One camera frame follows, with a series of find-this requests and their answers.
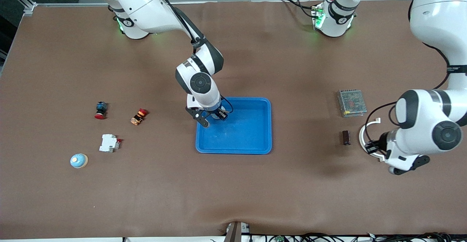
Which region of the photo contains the blue plastic tray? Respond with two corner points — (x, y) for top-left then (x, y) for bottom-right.
(196, 97), (273, 155)

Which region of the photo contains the metal mesh power supply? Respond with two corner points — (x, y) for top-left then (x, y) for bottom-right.
(336, 89), (368, 118)

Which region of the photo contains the white circuit breaker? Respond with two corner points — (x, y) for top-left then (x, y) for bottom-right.
(99, 134), (123, 153)

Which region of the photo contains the red button blue body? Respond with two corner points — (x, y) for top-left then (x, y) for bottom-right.
(94, 102), (108, 120)

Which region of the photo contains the white curved plastic bracket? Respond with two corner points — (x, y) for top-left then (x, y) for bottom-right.
(359, 117), (386, 162)

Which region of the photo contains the red orange pushbutton switch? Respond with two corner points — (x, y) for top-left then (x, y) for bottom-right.
(130, 108), (148, 126)

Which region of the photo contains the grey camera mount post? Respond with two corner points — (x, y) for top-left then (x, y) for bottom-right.
(223, 221), (251, 242)

